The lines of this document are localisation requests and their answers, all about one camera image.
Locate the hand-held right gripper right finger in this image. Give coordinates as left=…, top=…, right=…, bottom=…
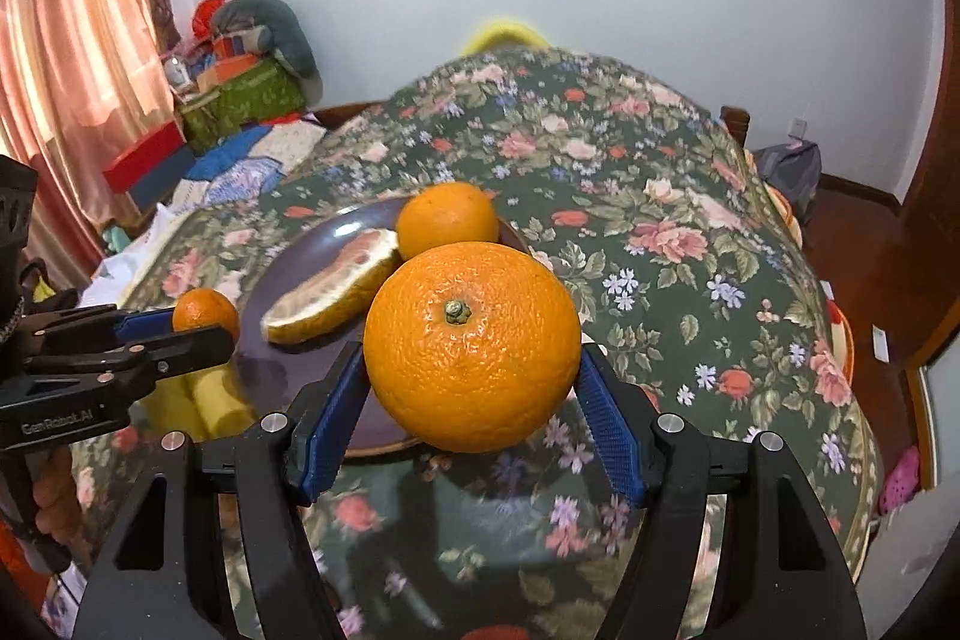
left=574, top=340, right=890, bottom=640

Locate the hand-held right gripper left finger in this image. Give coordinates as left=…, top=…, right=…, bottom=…
left=71, top=340, right=372, bottom=640

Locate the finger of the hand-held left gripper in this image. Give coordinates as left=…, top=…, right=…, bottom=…
left=30, top=304, right=179, bottom=348
left=45, top=323, right=235, bottom=386

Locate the small mandarin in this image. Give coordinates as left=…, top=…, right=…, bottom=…
left=172, top=288, right=241, bottom=341

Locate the dark purple plate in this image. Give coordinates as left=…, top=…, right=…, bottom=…
left=232, top=195, right=533, bottom=458

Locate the large orange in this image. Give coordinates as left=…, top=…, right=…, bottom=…
left=363, top=241, right=583, bottom=454

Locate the yellow banana bunch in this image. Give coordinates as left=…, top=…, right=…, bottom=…
left=145, top=361, right=260, bottom=444

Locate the white cloth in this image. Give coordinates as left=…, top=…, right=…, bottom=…
left=77, top=203, right=197, bottom=313

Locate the peeled pomelo segment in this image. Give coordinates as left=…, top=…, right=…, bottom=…
left=260, top=227, right=401, bottom=345

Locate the red box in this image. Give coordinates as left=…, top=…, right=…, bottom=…
left=101, top=121, right=188, bottom=196

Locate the pile of clothes and boxes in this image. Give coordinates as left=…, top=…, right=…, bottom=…
left=161, top=117, right=329, bottom=215

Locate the medium orange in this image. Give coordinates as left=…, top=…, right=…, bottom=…
left=395, top=182, right=500, bottom=261

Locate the green patterned bag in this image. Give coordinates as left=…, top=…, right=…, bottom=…
left=180, top=61, right=308, bottom=155

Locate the orange box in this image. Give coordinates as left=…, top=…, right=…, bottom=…
left=195, top=53, right=261, bottom=95

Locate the pink curtain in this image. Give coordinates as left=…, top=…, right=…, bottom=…
left=0, top=0, right=177, bottom=289

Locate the pink slipper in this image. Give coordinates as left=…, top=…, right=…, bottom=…
left=877, top=445, right=922, bottom=515

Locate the grey backpack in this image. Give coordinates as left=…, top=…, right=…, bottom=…
left=750, top=141, right=824, bottom=229

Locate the grey plush pillow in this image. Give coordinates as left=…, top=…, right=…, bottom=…
left=210, top=0, right=324, bottom=103

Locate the yellow cushion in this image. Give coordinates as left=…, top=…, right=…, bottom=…
left=463, top=14, right=550, bottom=58

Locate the wooden bed frame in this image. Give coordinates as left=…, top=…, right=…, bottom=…
left=718, top=104, right=752, bottom=150

